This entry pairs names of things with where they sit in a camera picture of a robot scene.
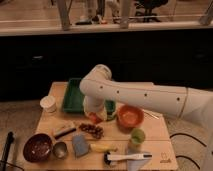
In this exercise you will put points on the grey cloth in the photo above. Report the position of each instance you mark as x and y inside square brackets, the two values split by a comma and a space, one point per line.
[136, 165]

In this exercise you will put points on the green plastic tray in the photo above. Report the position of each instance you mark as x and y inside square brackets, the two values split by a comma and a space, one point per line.
[73, 98]

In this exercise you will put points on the dark red bowl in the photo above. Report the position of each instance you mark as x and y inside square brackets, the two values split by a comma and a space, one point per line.
[37, 148]

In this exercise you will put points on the bunch of dark grapes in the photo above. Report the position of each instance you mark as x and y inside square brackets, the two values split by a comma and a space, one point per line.
[96, 131]

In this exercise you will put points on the metal spoon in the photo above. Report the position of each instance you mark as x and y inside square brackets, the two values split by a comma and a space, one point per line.
[151, 115]

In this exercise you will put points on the white handled dish brush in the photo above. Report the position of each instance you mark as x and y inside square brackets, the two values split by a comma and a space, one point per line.
[108, 157]

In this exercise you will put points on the orange bowl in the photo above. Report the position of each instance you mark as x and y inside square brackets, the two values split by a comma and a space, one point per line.
[129, 117]

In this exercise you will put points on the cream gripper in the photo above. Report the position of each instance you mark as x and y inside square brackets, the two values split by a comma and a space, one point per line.
[101, 113]

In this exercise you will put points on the black pole stand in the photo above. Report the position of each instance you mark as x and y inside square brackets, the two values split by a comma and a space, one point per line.
[6, 150]

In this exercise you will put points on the white paper cup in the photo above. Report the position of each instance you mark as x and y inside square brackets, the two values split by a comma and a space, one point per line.
[48, 103]

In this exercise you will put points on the blue sponge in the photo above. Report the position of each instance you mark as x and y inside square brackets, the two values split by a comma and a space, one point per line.
[80, 145]

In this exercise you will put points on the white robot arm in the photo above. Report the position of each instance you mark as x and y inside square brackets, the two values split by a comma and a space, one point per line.
[191, 104]

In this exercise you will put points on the yellow banana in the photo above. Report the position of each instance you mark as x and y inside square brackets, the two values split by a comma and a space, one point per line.
[102, 148]

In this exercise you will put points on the black office chair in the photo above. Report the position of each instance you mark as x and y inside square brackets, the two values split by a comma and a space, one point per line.
[144, 9]

